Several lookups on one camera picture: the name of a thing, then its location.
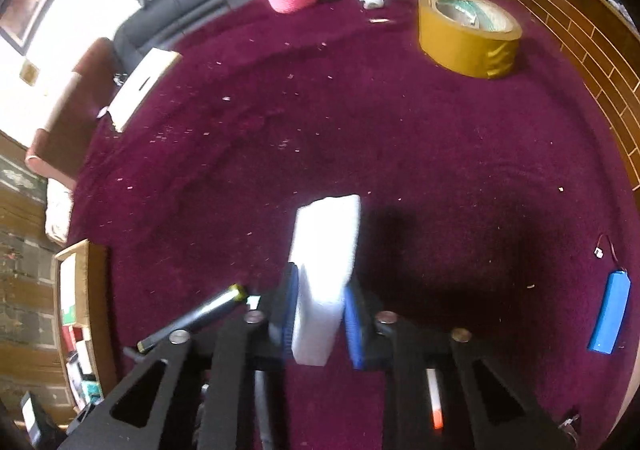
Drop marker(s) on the patterned cream cushion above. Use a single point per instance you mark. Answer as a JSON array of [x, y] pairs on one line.
[[59, 210]]

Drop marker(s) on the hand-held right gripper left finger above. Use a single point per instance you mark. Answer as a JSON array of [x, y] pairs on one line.
[[289, 315]]

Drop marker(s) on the wall switch plate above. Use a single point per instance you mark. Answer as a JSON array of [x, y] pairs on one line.
[[30, 71]]

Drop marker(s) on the wooden brick-pattern counter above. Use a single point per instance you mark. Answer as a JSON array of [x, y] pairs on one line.
[[575, 30]]

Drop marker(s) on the black marker yellow caps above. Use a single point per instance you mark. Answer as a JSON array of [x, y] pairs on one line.
[[210, 307]]

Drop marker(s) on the white pen orange tip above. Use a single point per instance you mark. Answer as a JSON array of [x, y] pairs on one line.
[[434, 395]]

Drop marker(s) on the brown tape roll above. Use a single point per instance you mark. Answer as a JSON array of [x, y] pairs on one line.
[[450, 50]]

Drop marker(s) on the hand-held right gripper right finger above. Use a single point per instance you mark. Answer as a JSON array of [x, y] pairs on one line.
[[355, 330]]

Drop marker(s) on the wooden storage box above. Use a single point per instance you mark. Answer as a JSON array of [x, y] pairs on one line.
[[97, 290]]

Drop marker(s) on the brown armchair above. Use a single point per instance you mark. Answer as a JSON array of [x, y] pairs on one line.
[[75, 120]]

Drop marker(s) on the blue battery pack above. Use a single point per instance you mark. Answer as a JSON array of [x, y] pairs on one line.
[[607, 315]]

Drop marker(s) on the white block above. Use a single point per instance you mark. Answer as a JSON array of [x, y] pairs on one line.
[[325, 250]]

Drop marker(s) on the white flat box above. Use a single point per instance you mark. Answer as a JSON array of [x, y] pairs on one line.
[[145, 85]]

